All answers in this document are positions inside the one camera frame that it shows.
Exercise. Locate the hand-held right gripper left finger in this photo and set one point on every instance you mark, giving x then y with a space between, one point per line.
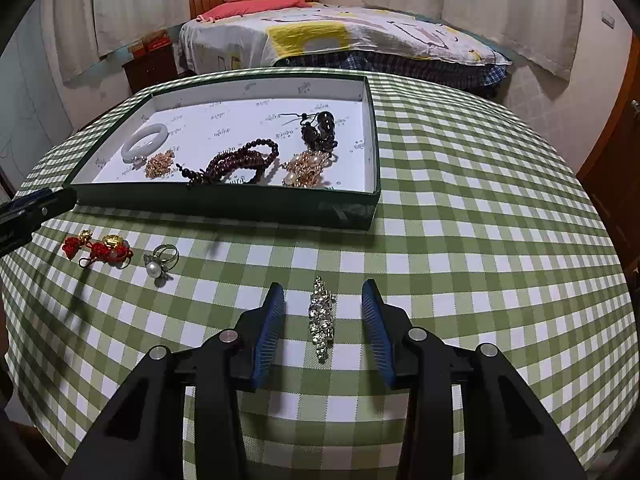
270 340

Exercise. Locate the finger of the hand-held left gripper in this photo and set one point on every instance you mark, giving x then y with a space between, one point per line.
50 202

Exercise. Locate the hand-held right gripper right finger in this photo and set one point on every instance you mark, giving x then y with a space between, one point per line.
377 340

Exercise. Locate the gold filigree ornament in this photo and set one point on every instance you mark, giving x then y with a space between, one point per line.
160 164

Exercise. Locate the white jade bangle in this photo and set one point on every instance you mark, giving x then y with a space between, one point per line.
150 128

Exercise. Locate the pearl flower brooch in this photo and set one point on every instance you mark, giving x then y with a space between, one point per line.
305 167

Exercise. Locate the dark green shallow box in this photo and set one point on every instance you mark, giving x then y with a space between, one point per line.
225 120

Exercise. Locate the glass door wardrobe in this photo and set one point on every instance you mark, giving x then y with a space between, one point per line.
30 110

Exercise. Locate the dark wooden nightstand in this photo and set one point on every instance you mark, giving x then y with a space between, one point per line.
150 70

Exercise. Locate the red box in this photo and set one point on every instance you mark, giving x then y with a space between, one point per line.
159 44

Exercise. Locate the blue plaid bed sheet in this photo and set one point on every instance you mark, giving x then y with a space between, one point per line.
425 72

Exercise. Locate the pink pillow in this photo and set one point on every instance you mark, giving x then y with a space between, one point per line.
250 7

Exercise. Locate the wooden door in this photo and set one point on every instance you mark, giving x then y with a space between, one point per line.
615 170

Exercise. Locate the patterned white bedspread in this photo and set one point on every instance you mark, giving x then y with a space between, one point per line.
375 30

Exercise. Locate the metal door knob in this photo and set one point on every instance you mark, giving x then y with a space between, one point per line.
635 107

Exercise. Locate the wall light switch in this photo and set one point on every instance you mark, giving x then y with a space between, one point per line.
607 19

